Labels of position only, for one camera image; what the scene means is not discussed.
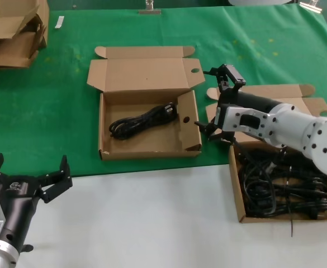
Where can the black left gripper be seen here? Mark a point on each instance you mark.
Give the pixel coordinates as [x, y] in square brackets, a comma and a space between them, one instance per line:
[18, 201]

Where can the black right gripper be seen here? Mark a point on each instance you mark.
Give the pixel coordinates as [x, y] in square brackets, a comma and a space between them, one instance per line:
[247, 100]

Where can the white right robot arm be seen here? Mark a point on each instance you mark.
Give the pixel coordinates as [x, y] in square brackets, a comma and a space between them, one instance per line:
[319, 139]

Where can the open cardboard box torn corner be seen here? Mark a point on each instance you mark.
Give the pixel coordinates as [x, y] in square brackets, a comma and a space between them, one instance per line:
[141, 83]

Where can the open cardboard box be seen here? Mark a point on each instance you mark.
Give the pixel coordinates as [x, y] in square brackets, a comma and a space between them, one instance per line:
[236, 195]

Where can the flattened cardboard box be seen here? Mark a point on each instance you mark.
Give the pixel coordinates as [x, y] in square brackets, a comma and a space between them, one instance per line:
[9, 53]
[9, 16]

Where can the green table cloth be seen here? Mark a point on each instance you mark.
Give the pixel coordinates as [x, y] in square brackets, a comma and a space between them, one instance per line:
[40, 111]

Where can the grey round base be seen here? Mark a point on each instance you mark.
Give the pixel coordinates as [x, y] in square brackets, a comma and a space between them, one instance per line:
[261, 2]

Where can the metal table clamp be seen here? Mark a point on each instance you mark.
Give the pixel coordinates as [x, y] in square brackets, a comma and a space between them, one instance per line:
[149, 11]

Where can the silver binder clip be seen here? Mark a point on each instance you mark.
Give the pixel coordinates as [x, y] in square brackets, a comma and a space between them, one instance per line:
[311, 6]

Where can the white paper strip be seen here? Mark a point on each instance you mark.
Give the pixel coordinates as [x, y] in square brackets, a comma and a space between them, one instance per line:
[59, 22]

